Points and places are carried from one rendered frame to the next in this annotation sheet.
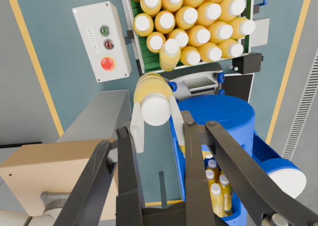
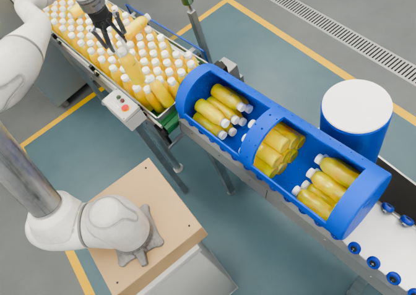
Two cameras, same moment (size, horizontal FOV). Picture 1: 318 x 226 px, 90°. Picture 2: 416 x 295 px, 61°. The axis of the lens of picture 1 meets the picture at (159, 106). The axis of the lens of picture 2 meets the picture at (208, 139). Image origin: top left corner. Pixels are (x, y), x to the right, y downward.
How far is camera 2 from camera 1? 1.52 m
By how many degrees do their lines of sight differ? 57
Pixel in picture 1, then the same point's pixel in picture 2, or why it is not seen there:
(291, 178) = (349, 89)
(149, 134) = not seen: outside the picture
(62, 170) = (118, 190)
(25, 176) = not seen: hidden behind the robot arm
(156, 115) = (121, 50)
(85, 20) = (108, 100)
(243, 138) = (206, 68)
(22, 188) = not seen: hidden behind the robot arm
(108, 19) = (118, 93)
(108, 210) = (178, 222)
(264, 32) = (228, 62)
